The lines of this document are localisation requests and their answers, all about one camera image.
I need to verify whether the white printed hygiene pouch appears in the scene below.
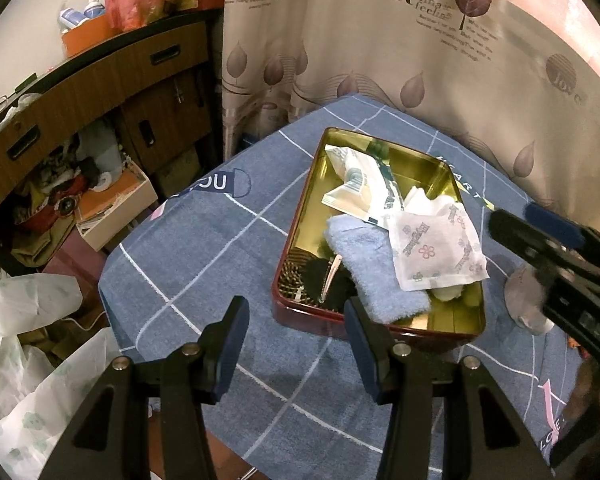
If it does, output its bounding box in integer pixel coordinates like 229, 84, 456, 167
387, 188, 489, 292

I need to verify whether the blue checked tablecloth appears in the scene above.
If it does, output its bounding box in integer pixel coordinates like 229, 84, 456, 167
98, 93, 581, 480

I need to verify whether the brown wooden cabinet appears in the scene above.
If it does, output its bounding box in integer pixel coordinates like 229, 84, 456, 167
0, 10, 222, 275

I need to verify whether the beige leaf-print curtain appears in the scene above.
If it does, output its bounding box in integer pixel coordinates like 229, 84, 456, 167
221, 0, 600, 230

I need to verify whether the red gold tin box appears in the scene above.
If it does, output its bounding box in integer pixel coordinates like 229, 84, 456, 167
272, 127, 486, 352

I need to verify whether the light blue towel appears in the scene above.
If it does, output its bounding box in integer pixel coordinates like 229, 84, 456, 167
324, 214, 430, 325

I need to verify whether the white green wet-wipes pack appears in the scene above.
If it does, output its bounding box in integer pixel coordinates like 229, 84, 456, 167
322, 144, 403, 230

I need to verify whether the orange box on cabinet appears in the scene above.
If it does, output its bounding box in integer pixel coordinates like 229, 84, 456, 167
61, 14, 119, 58

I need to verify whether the pink ceramic mug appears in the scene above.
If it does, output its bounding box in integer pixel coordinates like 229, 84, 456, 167
504, 264, 555, 336

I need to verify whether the open cardboard box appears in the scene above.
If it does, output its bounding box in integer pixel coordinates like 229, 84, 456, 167
76, 158, 157, 252

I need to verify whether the white plastic bag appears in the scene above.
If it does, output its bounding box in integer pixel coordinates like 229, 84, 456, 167
0, 273, 120, 479

